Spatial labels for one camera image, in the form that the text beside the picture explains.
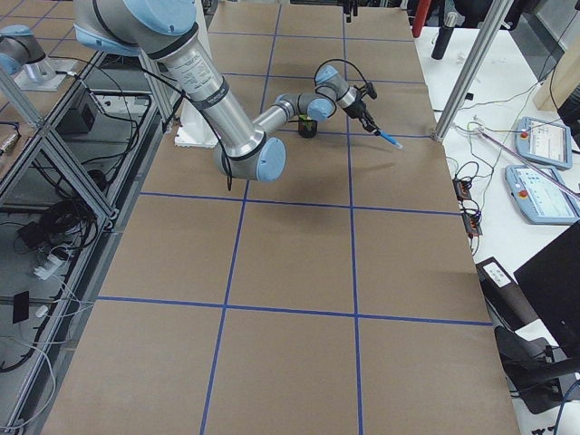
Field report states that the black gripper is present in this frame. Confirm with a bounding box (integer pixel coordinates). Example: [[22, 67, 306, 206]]
[[346, 98, 380, 135]]

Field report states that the blue marker pen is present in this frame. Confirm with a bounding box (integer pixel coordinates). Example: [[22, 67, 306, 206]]
[[377, 130, 402, 150]]

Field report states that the black mesh pen cup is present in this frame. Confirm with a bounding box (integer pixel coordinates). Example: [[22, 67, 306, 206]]
[[297, 118, 318, 139]]

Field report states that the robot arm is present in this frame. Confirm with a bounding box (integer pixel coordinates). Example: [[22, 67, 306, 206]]
[[73, 1, 382, 182]]

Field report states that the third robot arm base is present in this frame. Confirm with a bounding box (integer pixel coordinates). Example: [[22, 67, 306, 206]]
[[1, 24, 54, 83]]

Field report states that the red cylinder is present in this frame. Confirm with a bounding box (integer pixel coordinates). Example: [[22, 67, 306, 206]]
[[411, 0, 431, 38]]

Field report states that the black water bottle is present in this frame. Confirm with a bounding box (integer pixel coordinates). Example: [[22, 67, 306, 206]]
[[431, 12, 458, 60]]

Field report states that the upper teach pendant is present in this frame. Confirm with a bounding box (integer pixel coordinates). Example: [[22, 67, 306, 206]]
[[515, 117, 573, 170]]

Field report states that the teach pendant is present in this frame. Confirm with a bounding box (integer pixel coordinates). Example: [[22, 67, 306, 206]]
[[505, 165, 579, 225], [515, 117, 573, 170]]

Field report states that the lower teach pendant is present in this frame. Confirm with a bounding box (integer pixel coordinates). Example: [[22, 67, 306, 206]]
[[505, 165, 579, 225]]

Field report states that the black monitor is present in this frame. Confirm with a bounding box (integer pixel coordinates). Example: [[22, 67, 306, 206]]
[[515, 223, 579, 356]]

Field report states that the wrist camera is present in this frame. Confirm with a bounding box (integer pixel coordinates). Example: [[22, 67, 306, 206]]
[[361, 82, 377, 100]]

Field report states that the aluminium frame post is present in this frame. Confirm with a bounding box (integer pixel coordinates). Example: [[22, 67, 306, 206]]
[[431, 0, 513, 142]]

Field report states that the aluminium frame rack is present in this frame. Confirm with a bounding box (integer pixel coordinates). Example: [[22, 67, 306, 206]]
[[1, 41, 179, 434]]

